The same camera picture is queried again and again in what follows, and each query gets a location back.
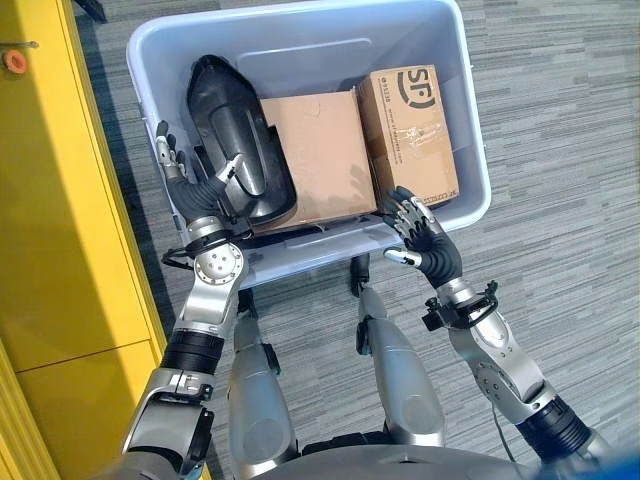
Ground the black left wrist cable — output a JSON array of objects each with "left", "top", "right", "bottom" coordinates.
[{"left": 161, "top": 238, "right": 202, "bottom": 271}]

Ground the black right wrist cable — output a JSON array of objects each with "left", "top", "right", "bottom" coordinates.
[{"left": 422, "top": 279, "right": 499, "bottom": 332}]

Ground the black sole-shaped part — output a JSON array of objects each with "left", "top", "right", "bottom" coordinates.
[
  {"left": 192, "top": 124, "right": 282, "bottom": 182},
  {"left": 187, "top": 54, "right": 297, "bottom": 226}
]

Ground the right silver robot leg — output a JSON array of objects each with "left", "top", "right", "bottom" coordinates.
[{"left": 348, "top": 254, "right": 446, "bottom": 449}]

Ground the yellow metal shelf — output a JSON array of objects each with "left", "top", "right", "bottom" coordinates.
[{"left": 0, "top": 0, "right": 211, "bottom": 480}]

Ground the plain brown cardboard box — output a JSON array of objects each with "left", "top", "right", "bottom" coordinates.
[{"left": 249, "top": 89, "right": 379, "bottom": 236}]

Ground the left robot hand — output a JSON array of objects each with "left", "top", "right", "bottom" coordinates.
[{"left": 155, "top": 120, "right": 245, "bottom": 224}]

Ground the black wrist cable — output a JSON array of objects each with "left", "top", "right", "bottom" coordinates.
[
  {"left": 161, "top": 238, "right": 202, "bottom": 271},
  {"left": 422, "top": 279, "right": 499, "bottom": 332}
]

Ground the grey robot torso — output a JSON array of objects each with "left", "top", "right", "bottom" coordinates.
[{"left": 89, "top": 443, "right": 551, "bottom": 480}]

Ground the blue object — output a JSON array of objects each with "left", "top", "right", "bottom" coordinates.
[{"left": 582, "top": 442, "right": 640, "bottom": 480}]

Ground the thin grey floor cable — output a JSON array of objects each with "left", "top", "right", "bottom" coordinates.
[{"left": 491, "top": 399, "right": 517, "bottom": 464}]

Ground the left silver robot leg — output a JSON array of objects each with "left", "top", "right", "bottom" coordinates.
[{"left": 227, "top": 289, "right": 301, "bottom": 466}]

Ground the printed brown cardboard box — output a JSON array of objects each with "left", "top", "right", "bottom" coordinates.
[{"left": 355, "top": 63, "right": 462, "bottom": 211}]

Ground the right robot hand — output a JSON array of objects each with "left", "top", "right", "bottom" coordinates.
[{"left": 381, "top": 185, "right": 464, "bottom": 291}]

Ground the silver robot leg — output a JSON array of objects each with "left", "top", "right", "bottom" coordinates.
[
  {"left": 348, "top": 254, "right": 446, "bottom": 449},
  {"left": 227, "top": 289, "right": 301, "bottom": 466}
]

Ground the white plastic storage box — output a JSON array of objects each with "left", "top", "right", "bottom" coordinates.
[{"left": 125, "top": 0, "right": 493, "bottom": 290}]

